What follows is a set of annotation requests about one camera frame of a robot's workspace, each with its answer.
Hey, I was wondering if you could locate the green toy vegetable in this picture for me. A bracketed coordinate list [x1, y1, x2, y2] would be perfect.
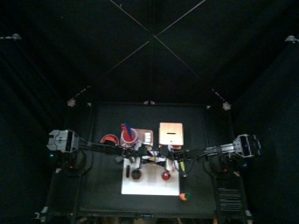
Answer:
[179, 160, 188, 178]

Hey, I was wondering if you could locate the wooden serving tray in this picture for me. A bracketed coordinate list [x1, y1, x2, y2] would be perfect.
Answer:
[133, 128, 155, 148]

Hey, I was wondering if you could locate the brown toy bowl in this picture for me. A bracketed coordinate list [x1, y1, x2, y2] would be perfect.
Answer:
[129, 169, 143, 180]

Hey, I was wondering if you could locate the red cup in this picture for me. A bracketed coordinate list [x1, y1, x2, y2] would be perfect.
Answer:
[120, 128, 138, 147]

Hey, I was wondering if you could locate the white cutting board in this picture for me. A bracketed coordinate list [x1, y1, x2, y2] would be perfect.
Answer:
[120, 157, 181, 196]

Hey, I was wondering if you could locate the wooden box red drawer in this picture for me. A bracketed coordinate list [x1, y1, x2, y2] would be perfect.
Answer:
[157, 122, 184, 151]

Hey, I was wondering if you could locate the steel bowl red inside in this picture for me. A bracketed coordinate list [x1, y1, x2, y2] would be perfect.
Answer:
[98, 133, 120, 147]

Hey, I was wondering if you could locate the red toy spatula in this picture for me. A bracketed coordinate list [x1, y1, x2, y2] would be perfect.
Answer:
[120, 122, 132, 142]

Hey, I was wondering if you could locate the steel pail with handle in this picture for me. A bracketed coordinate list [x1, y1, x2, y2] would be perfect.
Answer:
[160, 164, 175, 181]

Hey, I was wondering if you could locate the thin diagonal brace string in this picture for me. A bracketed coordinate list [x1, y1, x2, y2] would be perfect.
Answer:
[106, 0, 229, 104]
[69, 0, 207, 102]

